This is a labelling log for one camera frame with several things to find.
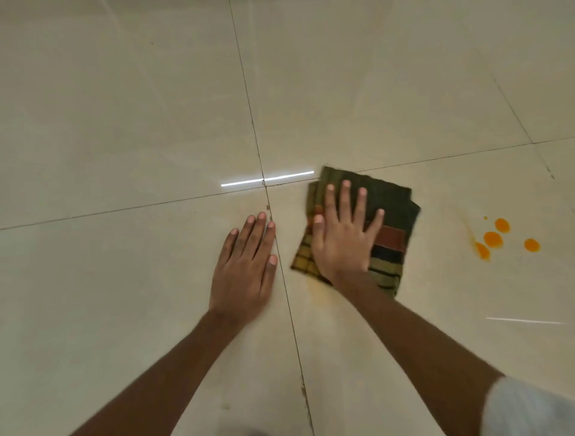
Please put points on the person's left hand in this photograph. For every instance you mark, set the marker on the person's left hand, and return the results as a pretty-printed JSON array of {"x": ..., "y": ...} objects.
[{"x": 240, "y": 278}]

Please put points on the person's right hand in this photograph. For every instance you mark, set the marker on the person's right hand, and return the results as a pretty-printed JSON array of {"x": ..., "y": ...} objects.
[{"x": 343, "y": 251}]

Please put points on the person's right middle finger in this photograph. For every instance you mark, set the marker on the person's right middle finger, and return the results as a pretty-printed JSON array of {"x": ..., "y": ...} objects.
[{"x": 346, "y": 204}]

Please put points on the person's left middle finger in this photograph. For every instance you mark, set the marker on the person's left middle finger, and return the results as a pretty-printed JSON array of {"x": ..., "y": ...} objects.
[{"x": 257, "y": 236}]

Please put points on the person's left thumb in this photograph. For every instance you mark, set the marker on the person's left thumb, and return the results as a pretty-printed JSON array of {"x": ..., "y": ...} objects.
[{"x": 271, "y": 275}]

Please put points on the person's left little finger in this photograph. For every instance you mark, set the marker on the person's left little finger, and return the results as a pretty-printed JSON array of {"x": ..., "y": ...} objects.
[{"x": 228, "y": 248}]

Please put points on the person's right little finger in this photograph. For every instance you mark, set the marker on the person's right little finger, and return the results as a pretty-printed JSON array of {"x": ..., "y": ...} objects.
[{"x": 374, "y": 227}]

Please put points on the person's right thumb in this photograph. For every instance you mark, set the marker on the person's right thumb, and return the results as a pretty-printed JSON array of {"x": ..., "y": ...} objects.
[{"x": 319, "y": 240}]

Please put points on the green striped cloth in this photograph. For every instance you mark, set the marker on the green striped cloth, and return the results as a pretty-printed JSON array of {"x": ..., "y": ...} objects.
[{"x": 395, "y": 224}]

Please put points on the person's left forearm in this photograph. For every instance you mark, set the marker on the person's left forearm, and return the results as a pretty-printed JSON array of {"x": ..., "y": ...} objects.
[{"x": 175, "y": 382}]

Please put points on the person's right forearm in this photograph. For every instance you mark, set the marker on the person's right forearm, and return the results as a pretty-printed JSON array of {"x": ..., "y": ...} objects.
[{"x": 413, "y": 355}]

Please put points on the white shirt sleeve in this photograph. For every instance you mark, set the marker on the white shirt sleeve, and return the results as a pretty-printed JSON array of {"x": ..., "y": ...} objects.
[{"x": 530, "y": 411}]

